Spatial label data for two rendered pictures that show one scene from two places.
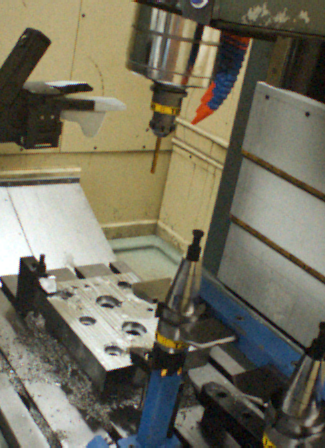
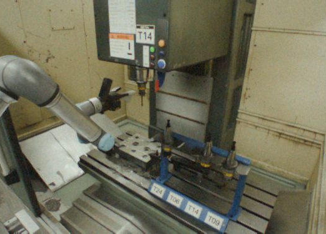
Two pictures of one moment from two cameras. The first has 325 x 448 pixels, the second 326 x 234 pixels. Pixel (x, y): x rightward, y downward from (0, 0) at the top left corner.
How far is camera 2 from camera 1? 0.34 m
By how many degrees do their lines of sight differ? 14
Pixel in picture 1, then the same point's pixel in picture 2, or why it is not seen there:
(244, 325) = (185, 139)
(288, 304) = (181, 128)
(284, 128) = (166, 81)
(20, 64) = (107, 89)
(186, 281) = (168, 132)
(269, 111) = not seen: hidden behind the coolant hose
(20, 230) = not seen: hidden behind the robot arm
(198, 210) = (139, 107)
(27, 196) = not seen: hidden behind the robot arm
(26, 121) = (112, 103)
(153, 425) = (164, 172)
